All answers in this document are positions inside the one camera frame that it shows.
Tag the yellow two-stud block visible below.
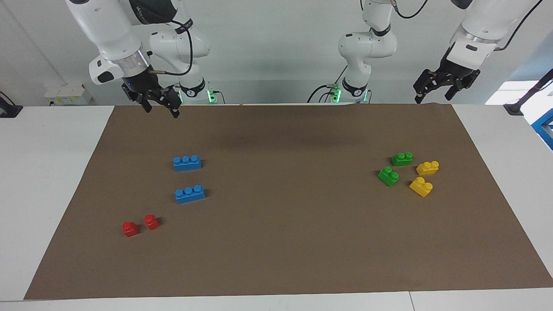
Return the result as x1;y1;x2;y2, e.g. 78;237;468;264
416;161;439;176
409;177;433;197

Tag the black left base cable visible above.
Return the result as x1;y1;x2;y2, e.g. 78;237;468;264
307;83;340;104

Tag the white wall power box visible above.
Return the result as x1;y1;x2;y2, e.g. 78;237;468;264
44;84;93;105

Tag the black table clamp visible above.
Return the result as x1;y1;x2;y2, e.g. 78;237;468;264
0;92;23;118

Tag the blue three-stud block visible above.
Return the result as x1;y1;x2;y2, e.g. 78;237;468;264
175;185;206;204
173;155;202;171

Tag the brown paper mat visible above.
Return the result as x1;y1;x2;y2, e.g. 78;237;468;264
24;104;553;300

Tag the black slanted stand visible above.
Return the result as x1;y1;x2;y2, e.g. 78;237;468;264
503;69;553;116

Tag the blue metal frame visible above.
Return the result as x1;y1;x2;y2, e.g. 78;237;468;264
531;108;553;150

